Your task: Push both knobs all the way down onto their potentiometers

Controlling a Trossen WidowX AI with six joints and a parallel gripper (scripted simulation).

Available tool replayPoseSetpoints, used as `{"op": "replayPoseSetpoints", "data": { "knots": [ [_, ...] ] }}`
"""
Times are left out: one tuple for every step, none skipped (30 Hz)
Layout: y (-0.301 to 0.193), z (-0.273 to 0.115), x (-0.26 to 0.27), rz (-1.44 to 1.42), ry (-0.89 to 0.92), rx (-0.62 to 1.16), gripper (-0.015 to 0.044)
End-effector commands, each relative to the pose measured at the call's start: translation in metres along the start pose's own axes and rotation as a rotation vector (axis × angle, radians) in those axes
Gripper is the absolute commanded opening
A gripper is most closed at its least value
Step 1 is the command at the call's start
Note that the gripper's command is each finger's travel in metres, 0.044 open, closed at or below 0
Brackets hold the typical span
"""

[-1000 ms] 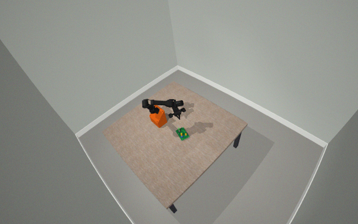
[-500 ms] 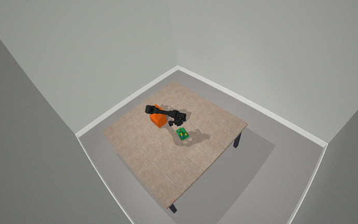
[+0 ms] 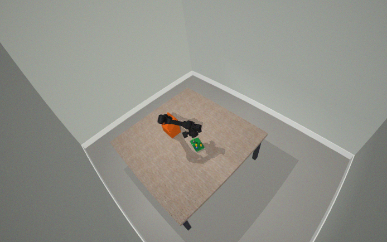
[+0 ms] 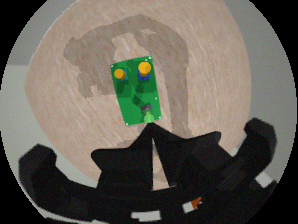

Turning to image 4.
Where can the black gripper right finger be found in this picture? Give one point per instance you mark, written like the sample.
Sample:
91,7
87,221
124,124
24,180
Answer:
172,149

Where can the green circuit board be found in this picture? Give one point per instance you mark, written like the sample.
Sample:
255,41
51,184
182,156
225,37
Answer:
136,90

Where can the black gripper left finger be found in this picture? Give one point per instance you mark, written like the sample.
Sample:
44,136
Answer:
138,156

